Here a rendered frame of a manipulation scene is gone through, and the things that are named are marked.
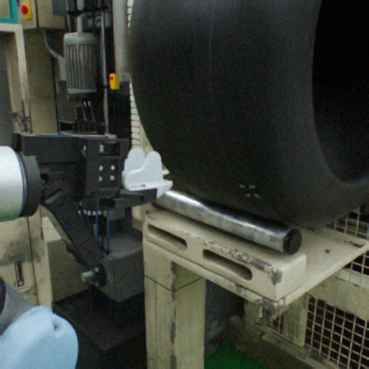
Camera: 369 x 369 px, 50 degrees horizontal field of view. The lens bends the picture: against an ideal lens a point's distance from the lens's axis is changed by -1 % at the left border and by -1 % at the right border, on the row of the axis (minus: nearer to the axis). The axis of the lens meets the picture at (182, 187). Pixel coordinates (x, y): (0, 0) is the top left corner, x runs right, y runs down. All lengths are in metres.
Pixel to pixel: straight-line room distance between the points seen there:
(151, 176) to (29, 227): 0.59
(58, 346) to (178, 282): 0.77
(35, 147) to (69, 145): 0.04
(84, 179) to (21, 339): 0.20
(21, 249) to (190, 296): 0.46
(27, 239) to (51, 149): 0.63
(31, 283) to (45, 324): 0.80
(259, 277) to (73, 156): 0.38
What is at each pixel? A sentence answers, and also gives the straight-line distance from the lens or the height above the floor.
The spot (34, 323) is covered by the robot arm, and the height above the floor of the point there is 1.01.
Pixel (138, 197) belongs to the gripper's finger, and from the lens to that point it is 0.46.
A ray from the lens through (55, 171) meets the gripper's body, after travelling 0.44.
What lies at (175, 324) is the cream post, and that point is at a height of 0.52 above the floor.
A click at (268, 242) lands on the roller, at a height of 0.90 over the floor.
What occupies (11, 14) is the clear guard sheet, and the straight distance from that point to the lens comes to 1.01.
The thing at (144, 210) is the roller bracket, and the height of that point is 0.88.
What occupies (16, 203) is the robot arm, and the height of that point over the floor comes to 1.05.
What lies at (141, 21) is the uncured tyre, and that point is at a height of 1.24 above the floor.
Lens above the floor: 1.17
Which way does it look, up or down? 16 degrees down
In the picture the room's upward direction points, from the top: straight up
